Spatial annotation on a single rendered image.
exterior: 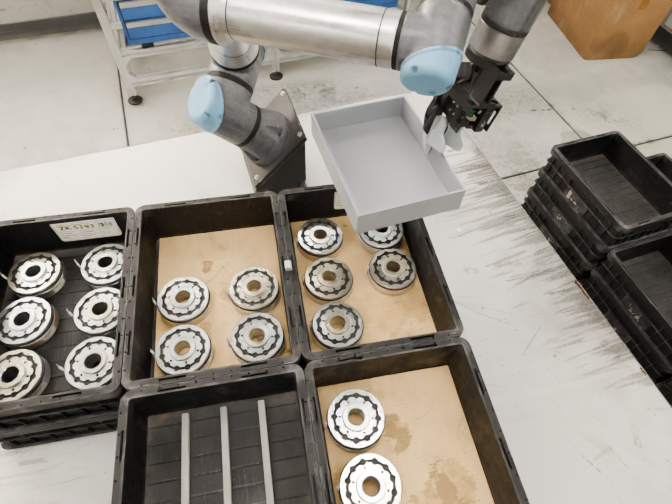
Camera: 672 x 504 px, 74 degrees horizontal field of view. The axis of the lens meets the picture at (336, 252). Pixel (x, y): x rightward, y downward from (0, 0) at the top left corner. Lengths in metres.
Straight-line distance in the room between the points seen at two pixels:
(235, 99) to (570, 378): 1.00
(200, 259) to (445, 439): 0.62
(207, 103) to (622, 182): 1.50
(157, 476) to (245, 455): 0.15
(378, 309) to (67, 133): 2.24
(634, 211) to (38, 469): 1.87
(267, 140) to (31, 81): 2.31
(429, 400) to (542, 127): 2.24
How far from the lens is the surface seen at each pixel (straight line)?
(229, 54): 1.12
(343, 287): 0.94
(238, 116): 1.14
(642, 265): 1.93
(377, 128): 0.97
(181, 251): 1.07
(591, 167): 1.99
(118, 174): 1.47
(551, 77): 3.36
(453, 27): 0.66
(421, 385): 0.91
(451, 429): 0.90
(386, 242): 1.02
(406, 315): 0.96
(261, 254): 1.03
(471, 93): 0.80
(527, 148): 2.75
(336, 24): 0.67
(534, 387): 1.13
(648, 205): 1.96
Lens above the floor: 1.68
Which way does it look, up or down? 56 degrees down
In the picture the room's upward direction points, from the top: 4 degrees clockwise
